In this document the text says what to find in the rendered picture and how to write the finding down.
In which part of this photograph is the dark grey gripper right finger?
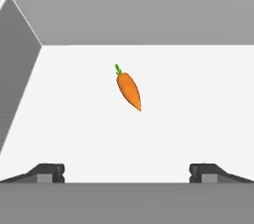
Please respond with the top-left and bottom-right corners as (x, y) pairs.
(189, 163), (254, 184)

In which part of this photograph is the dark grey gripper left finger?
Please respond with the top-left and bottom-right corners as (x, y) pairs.
(0, 163), (65, 184)

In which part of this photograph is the white fridge drawer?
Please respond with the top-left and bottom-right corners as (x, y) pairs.
(0, 0), (254, 184)

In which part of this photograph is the orange carrot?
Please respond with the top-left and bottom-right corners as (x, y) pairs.
(114, 63), (143, 113)

